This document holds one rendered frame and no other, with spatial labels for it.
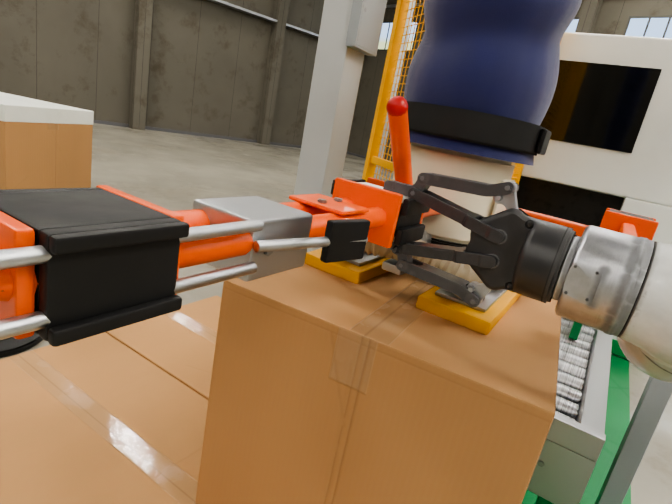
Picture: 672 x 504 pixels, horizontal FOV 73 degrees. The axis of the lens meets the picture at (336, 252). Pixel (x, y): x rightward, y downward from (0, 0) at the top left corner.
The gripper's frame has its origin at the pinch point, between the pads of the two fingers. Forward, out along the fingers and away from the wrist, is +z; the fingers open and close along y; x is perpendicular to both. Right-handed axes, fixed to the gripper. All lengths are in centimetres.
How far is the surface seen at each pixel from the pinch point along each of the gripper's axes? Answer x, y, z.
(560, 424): 62, 48, -28
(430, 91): 15.2, -15.0, 3.5
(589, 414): 75, 48, -33
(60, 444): -11, 54, 45
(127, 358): 13, 54, 62
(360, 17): 128, -50, 88
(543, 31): 20.3, -24.8, -7.7
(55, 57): 517, -14, 1094
